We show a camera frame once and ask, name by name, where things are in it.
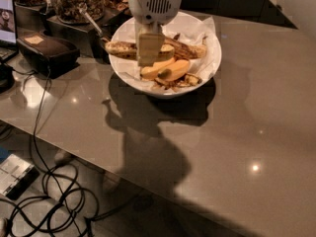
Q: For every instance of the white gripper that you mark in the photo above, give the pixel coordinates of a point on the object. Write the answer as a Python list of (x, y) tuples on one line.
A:
[(154, 4)]

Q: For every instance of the spotted banana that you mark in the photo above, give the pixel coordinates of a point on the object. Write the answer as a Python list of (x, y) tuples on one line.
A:
[(186, 51), (128, 50)]

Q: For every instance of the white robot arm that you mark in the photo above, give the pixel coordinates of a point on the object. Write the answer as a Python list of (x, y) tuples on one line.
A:
[(302, 12)]

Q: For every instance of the yellow banana piece left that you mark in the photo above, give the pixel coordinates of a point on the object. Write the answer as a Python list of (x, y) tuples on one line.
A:
[(151, 72)]

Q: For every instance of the yellow banana piece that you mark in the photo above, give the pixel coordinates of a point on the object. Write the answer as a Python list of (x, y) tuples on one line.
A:
[(151, 72), (174, 71)]

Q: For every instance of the yellow banana piece right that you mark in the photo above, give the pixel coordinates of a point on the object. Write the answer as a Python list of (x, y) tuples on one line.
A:
[(174, 71)]

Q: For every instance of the white bowl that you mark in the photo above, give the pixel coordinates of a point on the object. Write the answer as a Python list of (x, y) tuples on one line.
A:
[(204, 73)]

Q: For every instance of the dark banana peel scraps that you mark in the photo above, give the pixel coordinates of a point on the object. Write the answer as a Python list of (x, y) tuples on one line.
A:
[(188, 80)]

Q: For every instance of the dark stand under jars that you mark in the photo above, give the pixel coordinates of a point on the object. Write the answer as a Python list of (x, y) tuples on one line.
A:
[(36, 19)]

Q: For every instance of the glass jar of nuts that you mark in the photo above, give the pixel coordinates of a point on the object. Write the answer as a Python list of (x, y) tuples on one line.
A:
[(69, 11)]

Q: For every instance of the black pouch with label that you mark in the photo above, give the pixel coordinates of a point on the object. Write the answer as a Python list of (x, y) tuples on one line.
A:
[(49, 56)]

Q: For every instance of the laptop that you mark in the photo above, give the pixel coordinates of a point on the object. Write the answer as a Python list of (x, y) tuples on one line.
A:
[(8, 30)]

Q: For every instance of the black round object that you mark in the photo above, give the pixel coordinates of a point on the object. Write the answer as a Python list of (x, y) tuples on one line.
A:
[(6, 77)]

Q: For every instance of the grey box on floor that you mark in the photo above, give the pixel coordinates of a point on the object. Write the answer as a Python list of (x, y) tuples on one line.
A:
[(16, 175)]

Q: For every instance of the white scoop handle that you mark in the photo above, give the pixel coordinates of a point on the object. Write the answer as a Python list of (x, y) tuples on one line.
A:
[(85, 14)]

